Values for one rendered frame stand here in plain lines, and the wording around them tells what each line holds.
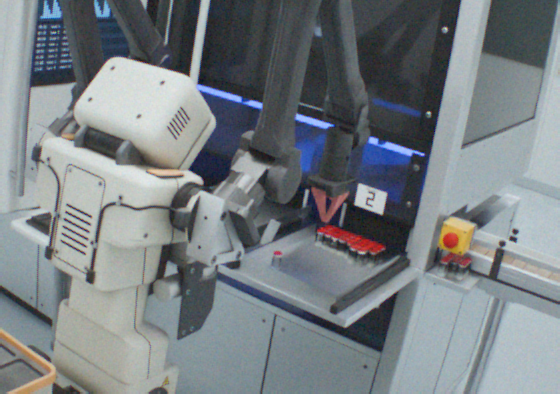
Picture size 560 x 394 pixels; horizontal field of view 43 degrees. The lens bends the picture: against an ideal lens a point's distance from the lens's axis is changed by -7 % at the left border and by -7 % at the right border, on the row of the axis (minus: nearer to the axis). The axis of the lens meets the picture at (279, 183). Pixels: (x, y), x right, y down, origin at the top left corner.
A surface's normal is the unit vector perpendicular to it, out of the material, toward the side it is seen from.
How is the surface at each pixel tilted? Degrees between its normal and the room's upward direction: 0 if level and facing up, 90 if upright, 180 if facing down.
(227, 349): 90
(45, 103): 90
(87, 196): 82
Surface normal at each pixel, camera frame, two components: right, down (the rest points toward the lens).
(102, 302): -0.52, 0.04
